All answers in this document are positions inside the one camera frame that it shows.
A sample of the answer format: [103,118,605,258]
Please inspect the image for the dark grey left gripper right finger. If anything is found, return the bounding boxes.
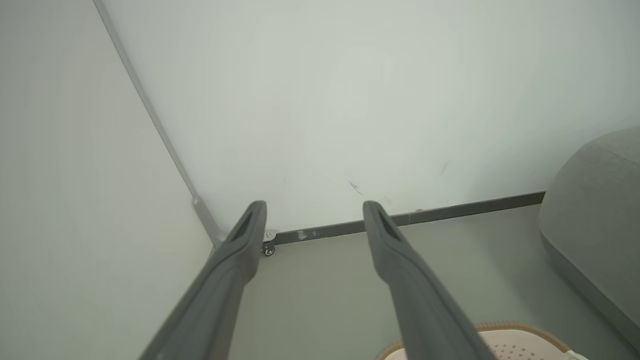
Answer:
[362,200,496,360]

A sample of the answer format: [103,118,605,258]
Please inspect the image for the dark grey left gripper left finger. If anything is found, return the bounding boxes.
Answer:
[140,200,269,360]

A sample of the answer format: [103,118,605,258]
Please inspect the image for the cream perforated laundry basket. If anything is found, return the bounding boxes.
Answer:
[375,321,590,360]

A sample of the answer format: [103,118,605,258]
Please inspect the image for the black baseboard strip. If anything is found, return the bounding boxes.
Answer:
[272,191,547,246]

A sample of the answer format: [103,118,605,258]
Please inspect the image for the grey fabric sofa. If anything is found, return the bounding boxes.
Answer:
[537,127,640,354]

